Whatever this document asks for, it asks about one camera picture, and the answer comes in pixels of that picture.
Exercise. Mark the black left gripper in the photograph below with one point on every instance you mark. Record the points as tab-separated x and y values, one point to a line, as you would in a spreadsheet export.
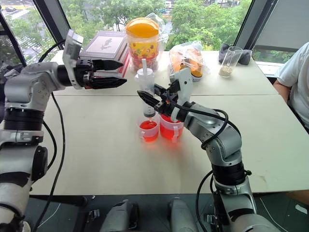
84	68

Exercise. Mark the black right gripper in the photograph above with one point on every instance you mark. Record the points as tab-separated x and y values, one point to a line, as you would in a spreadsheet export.
167	104

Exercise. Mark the large clear plastic syringe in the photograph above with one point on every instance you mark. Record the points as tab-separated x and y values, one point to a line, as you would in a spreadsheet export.
146	79

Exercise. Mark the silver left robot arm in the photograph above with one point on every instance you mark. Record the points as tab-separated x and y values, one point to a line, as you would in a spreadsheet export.
26	84

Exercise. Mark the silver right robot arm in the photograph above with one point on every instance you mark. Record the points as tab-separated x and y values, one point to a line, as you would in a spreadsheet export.
217	135

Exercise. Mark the person's bare forearm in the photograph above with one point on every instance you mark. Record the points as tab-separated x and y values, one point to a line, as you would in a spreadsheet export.
282	88

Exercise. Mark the clear cup, shallow red liquid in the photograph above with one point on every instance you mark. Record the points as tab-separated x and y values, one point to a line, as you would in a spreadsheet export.
148	131

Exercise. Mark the clear cup, full red liquid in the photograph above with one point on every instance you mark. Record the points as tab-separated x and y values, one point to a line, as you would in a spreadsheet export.
167	131

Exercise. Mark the red and white book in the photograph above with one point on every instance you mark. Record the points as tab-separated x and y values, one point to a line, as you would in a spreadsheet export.
125	64

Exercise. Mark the grey hardcover book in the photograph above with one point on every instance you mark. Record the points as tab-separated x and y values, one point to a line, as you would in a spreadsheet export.
106	44

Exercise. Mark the orange-lidded jar in plastic bag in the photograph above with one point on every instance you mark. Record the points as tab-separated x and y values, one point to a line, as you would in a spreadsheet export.
143	43

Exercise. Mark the plastic bag with orange contents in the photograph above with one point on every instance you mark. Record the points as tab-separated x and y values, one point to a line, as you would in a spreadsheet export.
190	59

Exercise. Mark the tall glass with grains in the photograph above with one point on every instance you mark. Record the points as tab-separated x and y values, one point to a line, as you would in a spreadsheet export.
228	62

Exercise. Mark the dark grey cloth pouch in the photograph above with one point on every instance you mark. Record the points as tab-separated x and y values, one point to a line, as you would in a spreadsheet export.
245	56

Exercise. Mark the black slanted window strut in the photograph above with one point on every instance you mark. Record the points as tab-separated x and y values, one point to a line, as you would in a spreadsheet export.
12	41

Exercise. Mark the dark grey rounded shape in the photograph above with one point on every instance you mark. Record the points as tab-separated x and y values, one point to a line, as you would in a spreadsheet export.
181	215
118	216

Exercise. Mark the person in white shirt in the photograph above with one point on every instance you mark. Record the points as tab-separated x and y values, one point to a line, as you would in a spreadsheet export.
299	79

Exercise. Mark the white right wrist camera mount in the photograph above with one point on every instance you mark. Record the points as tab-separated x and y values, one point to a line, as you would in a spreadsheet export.
186	82

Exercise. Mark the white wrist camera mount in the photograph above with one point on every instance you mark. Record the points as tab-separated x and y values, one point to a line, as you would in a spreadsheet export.
72	48
186	82

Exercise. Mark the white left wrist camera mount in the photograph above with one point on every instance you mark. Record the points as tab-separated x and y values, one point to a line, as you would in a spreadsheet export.
72	48

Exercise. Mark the black window frame pillar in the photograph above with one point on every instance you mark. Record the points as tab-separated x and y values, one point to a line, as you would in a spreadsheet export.
51	21
252	21

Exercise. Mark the black table frame bar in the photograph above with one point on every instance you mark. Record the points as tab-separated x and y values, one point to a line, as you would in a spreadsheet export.
60	200

